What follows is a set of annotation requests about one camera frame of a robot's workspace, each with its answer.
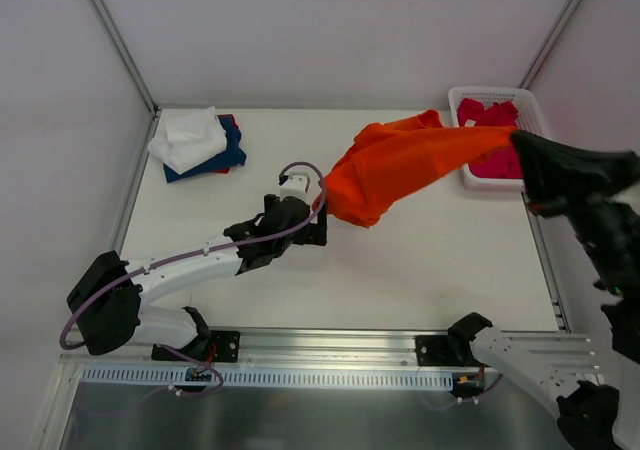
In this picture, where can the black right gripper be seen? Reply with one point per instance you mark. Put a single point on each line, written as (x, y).
(558, 190)

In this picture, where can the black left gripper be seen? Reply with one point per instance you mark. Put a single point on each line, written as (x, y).
(316, 229)

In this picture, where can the orange t-shirt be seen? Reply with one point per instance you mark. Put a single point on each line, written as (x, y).
(390, 161)

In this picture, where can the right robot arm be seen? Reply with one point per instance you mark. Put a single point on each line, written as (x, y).
(560, 372)

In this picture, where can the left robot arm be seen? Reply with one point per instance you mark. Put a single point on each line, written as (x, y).
(113, 303)

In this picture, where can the blue folded t-shirt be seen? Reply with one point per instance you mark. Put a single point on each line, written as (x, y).
(232, 156)

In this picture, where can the magenta t-shirt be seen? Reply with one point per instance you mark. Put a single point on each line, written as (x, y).
(499, 159)

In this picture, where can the white plastic basket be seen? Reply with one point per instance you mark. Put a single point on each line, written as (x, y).
(530, 119)

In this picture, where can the white folded t-shirt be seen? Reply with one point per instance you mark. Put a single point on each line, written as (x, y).
(189, 140)

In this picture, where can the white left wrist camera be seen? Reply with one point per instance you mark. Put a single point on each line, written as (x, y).
(295, 185)

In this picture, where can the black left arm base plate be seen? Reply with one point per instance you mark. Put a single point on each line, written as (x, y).
(220, 345)

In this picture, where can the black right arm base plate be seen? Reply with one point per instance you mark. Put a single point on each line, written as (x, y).
(435, 350)

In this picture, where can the white slotted cable duct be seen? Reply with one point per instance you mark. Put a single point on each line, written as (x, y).
(269, 377)

